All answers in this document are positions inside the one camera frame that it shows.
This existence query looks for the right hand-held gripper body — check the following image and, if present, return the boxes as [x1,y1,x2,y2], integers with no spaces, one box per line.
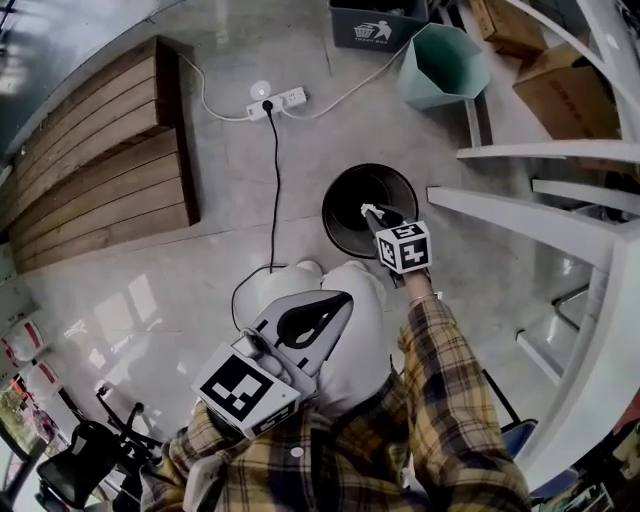
[375,220,432,290]

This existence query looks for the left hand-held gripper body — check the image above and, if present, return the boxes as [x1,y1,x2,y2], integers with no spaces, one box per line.
[190,326,318,440]

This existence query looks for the black mesh wastebasket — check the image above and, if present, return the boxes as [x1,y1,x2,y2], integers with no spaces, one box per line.
[321,162,420,261]

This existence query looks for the person's right forearm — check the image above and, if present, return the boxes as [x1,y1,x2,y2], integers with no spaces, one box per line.
[397,267,511,461]

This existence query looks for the person's left forearm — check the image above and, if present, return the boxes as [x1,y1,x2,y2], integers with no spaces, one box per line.
[169,404,251,476]

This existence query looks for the white table top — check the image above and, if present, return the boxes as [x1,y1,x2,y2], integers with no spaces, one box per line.
[519,227,640,494]

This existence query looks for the person's left leg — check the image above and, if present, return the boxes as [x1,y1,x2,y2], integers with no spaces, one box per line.
[233,259,326,351]

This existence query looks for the person's leg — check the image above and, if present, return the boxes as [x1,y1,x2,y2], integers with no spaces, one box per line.
[233,259,326,351]
[319,259,396,419]

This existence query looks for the person's right leg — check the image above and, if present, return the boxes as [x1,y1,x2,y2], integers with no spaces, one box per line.
[319,259,396,419]

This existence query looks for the white table leg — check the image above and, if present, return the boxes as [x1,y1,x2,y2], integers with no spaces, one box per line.
[516,284,591,389]
[427,185,621,271]

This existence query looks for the person's plaid shirt torso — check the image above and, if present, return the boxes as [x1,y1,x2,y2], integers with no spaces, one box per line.
[139,369,531,512]

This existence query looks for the white power strip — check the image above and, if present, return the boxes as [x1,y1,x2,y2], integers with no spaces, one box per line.
[245,86,309,122]

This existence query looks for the green hexagonal bin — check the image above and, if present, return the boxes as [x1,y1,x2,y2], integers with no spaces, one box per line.
[397,22,491,112]

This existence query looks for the white perforated rack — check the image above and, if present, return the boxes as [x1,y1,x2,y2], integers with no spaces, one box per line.
[454,0,640,166]

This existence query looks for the black swivel chair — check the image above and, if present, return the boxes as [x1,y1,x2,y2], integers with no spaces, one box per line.
[34,384,166,512]

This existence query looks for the grey bin with white logo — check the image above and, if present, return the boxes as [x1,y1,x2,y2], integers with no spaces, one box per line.
[328,0,431,54]

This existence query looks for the white tub red label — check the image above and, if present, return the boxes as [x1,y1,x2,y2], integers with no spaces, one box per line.
[27,359,66,396]
[2,317,49,361]

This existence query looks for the blue chair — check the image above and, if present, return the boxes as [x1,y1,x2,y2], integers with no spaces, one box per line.
[499,418,581,501]

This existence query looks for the large cardboard box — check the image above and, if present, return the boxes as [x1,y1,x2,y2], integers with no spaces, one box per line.
[512,42,624,141]

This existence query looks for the small cardboard box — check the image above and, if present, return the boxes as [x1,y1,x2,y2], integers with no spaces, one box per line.
[469,0,549,59]

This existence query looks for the wooden plank platform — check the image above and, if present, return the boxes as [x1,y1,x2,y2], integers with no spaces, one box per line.
[7,35,201,275]

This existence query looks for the grey harness strap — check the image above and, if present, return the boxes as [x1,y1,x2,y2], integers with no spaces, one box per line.
[182,449,226,511]

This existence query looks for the black power cable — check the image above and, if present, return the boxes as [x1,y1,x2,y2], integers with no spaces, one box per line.
[230,102,291,331]

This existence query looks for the white power cable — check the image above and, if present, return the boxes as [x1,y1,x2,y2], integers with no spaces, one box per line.
[179,52,251,122]
[282,42,411,121]

